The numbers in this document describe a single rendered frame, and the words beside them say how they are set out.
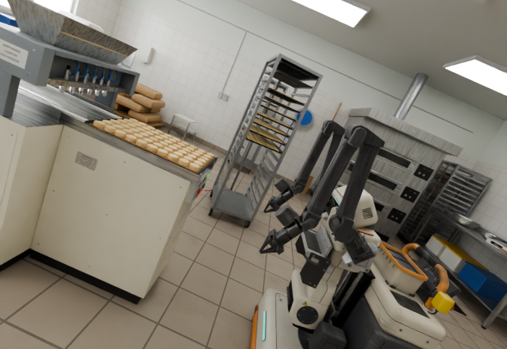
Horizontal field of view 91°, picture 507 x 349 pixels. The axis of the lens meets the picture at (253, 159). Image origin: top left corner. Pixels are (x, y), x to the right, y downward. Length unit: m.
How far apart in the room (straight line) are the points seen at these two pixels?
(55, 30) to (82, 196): 0.78
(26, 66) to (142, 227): 0.85
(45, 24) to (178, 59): 4.62
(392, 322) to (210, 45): 5.39
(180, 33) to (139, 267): 5.14
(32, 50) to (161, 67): 4.83
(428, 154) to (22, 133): 5.03
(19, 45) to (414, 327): 1.93
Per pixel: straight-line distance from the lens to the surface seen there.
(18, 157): 1.48
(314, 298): 1.40
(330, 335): 1.42
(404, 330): 1.37
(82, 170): 1.54
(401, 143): 4.91
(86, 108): 1.85
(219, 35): 5.81
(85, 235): 1.67
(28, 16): 1.55
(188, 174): 1.28
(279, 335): 1.61
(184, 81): 5.86
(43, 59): 1.35
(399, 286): 1.45
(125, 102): 5.23
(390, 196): 5.05
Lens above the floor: 1.32
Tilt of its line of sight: 12 degrees down
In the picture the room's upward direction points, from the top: 25 degrees clockwise
